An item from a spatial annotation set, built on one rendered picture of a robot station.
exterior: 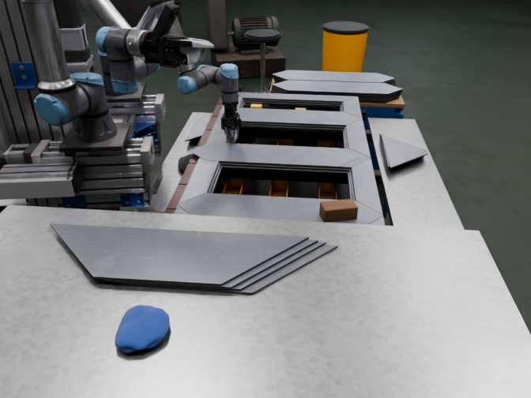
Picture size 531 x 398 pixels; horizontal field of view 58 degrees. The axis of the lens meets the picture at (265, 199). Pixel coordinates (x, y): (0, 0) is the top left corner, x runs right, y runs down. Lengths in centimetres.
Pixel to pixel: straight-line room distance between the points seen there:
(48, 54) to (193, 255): 84
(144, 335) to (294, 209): 90
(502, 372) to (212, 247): 66
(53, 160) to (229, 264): 101
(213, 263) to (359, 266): 34
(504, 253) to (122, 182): 227
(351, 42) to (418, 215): 324
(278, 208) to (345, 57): 344
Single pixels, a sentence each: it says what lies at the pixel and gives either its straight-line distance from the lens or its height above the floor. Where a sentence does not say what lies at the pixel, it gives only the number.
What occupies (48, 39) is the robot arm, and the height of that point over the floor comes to 143.
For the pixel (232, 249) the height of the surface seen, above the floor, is 107.
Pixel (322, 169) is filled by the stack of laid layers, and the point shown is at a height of 83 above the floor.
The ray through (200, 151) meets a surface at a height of 84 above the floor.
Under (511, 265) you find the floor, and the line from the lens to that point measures 315.
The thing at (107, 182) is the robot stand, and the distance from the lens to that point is 194.
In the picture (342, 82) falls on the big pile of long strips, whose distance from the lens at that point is 304.
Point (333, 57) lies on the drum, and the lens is 506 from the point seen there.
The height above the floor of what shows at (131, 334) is 108.
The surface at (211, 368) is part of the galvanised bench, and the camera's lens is 95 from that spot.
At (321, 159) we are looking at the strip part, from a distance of 209.
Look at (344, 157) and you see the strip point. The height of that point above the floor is 84.
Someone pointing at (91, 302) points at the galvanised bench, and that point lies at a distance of 112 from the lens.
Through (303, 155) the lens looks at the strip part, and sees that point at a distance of 211.
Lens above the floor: 179
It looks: 32 degrees down
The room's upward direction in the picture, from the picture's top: straight up
